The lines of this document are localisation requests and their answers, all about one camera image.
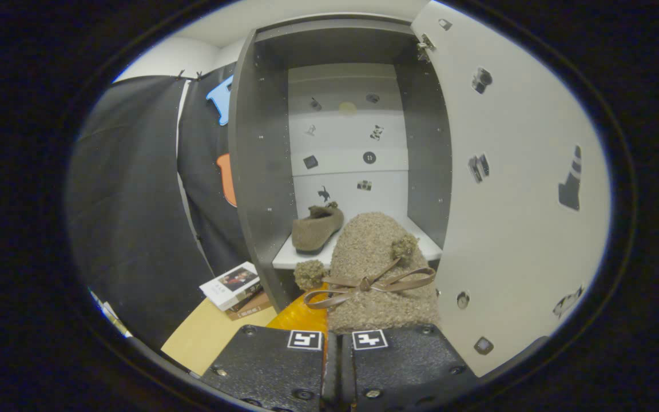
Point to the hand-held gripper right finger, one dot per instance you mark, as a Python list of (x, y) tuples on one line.
[(345, 372)]

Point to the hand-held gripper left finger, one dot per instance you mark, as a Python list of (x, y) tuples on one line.
[(330, 372)]

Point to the brown fuzzy shoe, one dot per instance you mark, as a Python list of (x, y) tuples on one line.
[(315, 229), (369, 246)]

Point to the dark grey shoe cabinet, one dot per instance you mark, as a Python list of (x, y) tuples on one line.
[(255, 171)]

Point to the light grey shoe cabinet door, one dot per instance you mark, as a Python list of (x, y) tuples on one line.
[(518, 229)]

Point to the brown book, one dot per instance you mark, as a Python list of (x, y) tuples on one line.
[(249, 309)]

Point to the white book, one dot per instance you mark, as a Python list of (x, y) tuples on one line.
[(229, 283)]

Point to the black backdrop cloth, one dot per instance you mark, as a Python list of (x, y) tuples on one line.
[(129, 229)]

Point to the row of small cloth clips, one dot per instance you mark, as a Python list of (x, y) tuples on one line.
[(181, 74)]

